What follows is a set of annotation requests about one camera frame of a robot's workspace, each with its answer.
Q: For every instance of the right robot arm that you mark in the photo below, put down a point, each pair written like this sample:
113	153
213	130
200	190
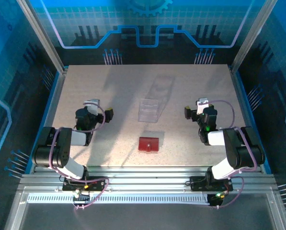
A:
243	153

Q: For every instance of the small controller board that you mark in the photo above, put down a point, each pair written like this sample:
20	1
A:
81	197
214	200

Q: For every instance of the aluminium front frame rails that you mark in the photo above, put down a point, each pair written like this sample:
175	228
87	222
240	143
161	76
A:
145	177

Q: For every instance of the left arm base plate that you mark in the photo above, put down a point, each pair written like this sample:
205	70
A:
98	187

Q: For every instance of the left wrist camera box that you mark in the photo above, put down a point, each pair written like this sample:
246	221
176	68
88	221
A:
92	106

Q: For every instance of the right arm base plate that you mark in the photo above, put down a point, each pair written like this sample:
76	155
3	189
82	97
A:
197	184

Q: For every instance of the red leather card holder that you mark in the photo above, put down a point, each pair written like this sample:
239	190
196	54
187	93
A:
148	143

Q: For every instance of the aluminium corner post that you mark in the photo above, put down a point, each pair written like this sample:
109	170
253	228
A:
43	36
252	36

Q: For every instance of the clear acrylic card stand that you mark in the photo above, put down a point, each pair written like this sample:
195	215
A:
148	110

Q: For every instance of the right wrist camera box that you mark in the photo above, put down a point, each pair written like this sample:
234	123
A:
202	105

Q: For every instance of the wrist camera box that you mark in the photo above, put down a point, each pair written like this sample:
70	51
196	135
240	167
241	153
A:
202	105
92	106

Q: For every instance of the aluminium side rail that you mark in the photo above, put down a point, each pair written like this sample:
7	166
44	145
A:
239	95
58	91

